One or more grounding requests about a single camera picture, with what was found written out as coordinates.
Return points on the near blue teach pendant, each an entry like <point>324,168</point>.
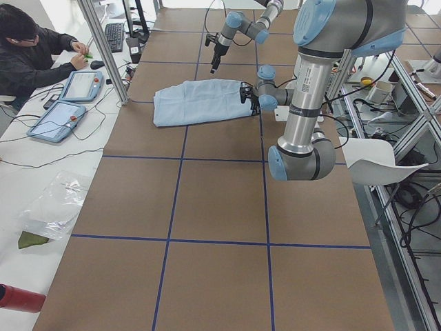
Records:
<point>57,122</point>

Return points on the seated person in black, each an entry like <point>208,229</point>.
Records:
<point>34,57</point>

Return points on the green cloth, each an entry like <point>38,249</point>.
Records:
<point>28,239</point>

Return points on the black computer mouse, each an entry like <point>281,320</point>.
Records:
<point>96,64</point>

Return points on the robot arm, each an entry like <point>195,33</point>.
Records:
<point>323,31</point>
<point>236,21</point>

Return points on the black keyboard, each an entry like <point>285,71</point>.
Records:
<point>115,34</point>

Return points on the clear plastic bag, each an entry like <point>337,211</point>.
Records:
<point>53,213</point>

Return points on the light blue button-up shirt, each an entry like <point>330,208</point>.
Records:
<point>193,102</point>

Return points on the blue teach pendant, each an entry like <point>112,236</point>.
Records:
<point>82,86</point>
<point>57,122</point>

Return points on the aluminium frame post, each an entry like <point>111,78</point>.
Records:
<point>98,35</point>

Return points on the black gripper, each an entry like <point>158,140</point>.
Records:
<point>251,96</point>
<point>218,50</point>

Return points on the red cylinder bottle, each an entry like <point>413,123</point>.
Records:
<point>18,299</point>

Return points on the far blue teach pendant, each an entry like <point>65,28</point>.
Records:
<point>82,86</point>

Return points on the white plastic chair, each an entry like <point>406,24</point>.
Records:
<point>372,162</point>

